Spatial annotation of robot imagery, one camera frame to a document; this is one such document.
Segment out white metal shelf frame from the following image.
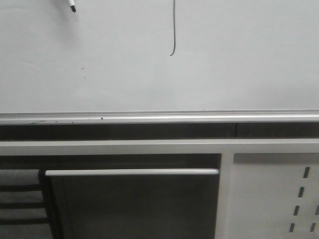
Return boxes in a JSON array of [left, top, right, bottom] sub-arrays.
[[0, 139, 319, 239]]

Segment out white perforated metal panel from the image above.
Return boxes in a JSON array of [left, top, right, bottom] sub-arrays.
[[226, 153, 319, 239]]

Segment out white whiteboard marker black tip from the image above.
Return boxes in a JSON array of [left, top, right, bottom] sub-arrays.
[[68, 0, 76, 12]]

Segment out white whiteboard with aluminium frame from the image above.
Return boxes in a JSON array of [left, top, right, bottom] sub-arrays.
[[0, 0, 319, 124]]

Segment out dark angled shelf panel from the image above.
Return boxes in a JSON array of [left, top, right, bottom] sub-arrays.
[[45, 168, 219, 239]]

